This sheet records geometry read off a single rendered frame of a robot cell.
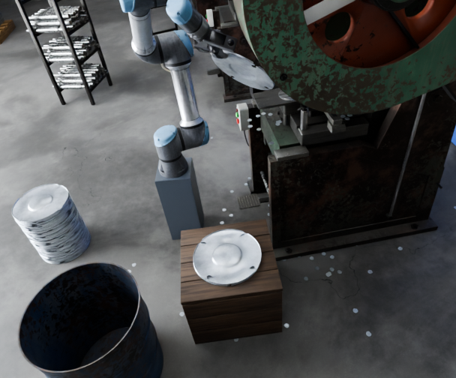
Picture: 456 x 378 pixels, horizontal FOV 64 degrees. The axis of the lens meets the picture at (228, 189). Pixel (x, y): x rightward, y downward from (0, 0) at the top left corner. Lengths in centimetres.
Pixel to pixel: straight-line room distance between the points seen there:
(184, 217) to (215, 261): 53
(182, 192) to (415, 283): 123
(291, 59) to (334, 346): 121
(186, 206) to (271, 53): 108
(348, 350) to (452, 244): 84
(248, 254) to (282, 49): 84
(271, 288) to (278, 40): 90
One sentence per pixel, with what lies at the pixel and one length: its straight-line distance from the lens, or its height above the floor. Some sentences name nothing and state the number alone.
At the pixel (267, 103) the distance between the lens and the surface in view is 168.
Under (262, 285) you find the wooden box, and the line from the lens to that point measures 149.
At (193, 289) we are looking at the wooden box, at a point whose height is 35.
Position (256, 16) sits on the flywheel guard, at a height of 128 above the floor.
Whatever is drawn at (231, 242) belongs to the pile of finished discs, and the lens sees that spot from 162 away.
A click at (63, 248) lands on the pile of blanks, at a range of 223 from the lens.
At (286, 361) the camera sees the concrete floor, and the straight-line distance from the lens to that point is 173.
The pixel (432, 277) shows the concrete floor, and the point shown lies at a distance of 208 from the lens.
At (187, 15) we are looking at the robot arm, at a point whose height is 126.
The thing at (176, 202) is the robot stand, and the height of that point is 30.
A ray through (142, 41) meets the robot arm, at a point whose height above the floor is 112.
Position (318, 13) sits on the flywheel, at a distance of 116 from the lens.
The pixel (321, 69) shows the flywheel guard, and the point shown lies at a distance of 120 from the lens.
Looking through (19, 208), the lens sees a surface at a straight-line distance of 222.
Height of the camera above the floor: 160
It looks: 42 degrees down
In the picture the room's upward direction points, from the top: 8 degrees counter-clockwise
